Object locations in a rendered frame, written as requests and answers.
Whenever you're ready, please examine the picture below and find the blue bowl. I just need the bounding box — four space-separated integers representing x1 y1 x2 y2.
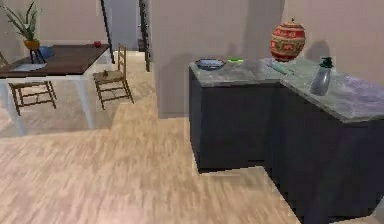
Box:
194 58 227 72

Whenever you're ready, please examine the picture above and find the green plant in orange pot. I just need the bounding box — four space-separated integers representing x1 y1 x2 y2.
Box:
0 0 43 51

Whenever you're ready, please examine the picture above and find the grey soap dispenser bottle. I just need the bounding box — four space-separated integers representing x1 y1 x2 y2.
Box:
309 56 334 97

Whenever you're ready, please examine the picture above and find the dark cabinet with marble worktop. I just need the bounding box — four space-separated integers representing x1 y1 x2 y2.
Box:
188 57 384 224

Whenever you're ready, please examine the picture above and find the dark door frame post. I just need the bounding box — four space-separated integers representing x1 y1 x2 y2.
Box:
138 0 151 73
100 0 116 65

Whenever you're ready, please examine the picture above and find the white cloth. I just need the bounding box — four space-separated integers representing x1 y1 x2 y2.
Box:
13 62 48 72

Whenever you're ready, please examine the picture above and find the black plant stand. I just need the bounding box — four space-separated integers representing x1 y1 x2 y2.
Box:
29 48 46 65

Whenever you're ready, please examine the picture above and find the brown top white leg table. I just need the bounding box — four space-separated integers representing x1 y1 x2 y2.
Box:
0 43 113 137

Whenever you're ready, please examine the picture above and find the pale teal flat utensil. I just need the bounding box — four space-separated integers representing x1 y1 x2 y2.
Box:
270 61 296 76

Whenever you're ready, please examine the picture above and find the red patterned round jar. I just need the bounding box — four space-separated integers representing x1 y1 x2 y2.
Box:
269 18 307 63

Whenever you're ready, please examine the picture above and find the blue dish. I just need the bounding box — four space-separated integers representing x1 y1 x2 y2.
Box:
38 45 55 60

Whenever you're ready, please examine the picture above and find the wooden slat back chair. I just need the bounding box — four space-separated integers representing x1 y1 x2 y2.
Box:
92 43 135 111
0 51 58 117

